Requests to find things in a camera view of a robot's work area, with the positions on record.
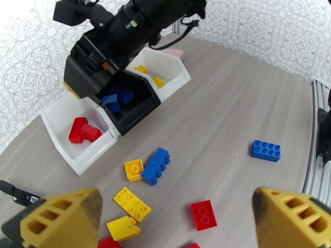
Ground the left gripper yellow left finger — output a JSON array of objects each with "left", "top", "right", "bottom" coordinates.
[{"left": 20, "top": 188, "right": 104, "bottom": 248}]

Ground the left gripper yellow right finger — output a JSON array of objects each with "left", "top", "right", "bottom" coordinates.
[{"left": 252, "top": 186, "right": 331, "bottom": 248}]

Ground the blue lego brick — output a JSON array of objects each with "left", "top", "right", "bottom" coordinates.
[
  {"left": 110, "top": 86, "right": 134, "bottom": 105},
  {"left": 250, "top": 140, "right": 282, "bottom": 163},
  {"left": 101, "top": 93, "right": 121, "bottom": 113},
  {"left": 141, "top": 147, "right": 171, "bottom": 186}
]

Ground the small yellow lego brick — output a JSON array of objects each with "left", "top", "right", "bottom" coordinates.
[{"left": 124, "top": 158, "right": 144, "bottom": 182}]

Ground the pink case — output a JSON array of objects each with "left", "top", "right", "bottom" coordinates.
[{"left": 163, "top": 48, "right": 185, "bottom": 60}]

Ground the white plastic bin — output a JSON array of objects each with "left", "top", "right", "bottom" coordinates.
[
  {"left": 40, "top": 95, "right": 122, "bottom": 176},
  {"left": 124, "top": 47, "right": 192, "bottom": 103}
]

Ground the black plastic bin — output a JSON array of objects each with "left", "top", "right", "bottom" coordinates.
[{"left": 90, "top": 72, "right": 162, "bottom": 137}]

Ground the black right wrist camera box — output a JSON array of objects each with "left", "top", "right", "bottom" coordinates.
[{"left": 53, "top": 0, "right": 115, "bottom": 26}]

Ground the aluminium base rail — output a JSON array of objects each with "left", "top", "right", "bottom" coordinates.
[{"left": 302, "top": 79, "right": 331, "bottom": 204}]

